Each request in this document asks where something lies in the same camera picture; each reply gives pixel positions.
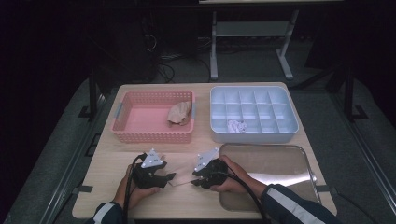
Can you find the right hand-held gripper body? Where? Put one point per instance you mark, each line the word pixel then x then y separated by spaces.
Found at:
pixel 216 174

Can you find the transparent grey box lid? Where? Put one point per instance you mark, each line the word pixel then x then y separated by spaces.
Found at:
pixel 274 161

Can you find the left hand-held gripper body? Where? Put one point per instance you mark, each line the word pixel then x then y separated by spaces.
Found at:
pixel 146 177

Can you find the person's right hand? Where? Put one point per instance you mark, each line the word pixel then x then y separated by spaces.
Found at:
pixel 241 182

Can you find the white metal frame table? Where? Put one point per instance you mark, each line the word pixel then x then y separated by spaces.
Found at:
pixel 252 28

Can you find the black metal stand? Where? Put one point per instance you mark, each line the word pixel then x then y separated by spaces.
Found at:
pixel 92 93
pixel 348 93

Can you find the white divided storage box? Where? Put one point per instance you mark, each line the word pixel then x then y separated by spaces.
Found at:
pixel 264 105

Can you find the white sock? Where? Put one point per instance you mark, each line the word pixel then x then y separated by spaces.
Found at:
pixel 242 126
pixel 233 126

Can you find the black bracket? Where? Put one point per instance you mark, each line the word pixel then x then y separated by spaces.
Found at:
pixel 92 144

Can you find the person's left hand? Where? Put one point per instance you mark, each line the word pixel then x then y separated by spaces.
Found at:
pixel 126 196

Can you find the pink plastic basket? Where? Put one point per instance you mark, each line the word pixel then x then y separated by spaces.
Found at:
pixel 140 115

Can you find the metal rail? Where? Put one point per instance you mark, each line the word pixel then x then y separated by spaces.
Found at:
pixel 367 155
pixel 71 155

